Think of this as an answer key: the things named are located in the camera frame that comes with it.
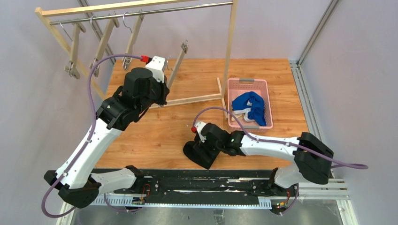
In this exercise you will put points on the blue underwear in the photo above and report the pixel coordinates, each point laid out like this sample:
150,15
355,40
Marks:
251,106

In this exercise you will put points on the cream cotton underwear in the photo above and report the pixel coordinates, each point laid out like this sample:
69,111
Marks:
239,116

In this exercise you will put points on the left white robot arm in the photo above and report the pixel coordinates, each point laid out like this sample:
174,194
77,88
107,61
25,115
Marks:
75,180

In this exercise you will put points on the wooden hanger with black underwear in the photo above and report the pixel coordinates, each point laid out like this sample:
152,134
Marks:
174,70

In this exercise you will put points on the wooden clothes rack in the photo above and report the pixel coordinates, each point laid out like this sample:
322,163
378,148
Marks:
134,94

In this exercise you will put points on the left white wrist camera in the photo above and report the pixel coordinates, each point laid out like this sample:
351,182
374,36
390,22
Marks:
157,66

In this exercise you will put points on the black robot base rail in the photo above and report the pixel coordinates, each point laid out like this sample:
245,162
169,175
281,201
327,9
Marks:
184,188

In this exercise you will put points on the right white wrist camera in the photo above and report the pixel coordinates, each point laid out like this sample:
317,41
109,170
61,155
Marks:
199,125

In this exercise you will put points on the wooden clip hanger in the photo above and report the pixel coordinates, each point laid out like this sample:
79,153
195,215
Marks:
71,68
111,23

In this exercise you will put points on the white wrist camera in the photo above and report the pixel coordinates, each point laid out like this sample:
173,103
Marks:
199,125
157,66

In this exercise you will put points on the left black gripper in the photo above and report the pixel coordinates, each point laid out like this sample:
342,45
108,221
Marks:
163,91

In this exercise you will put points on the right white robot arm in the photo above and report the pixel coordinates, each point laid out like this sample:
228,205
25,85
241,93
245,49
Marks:
308,155

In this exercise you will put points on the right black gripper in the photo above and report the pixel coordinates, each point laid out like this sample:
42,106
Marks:
199,151

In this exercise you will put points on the empty wooden clip hanger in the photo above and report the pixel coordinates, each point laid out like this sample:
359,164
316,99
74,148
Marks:
71,68

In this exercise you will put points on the pink plastic basket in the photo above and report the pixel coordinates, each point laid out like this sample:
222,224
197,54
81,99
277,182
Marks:
238,86

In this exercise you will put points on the wooden hanger with blue underwear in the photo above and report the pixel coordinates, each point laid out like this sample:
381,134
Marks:
132,40

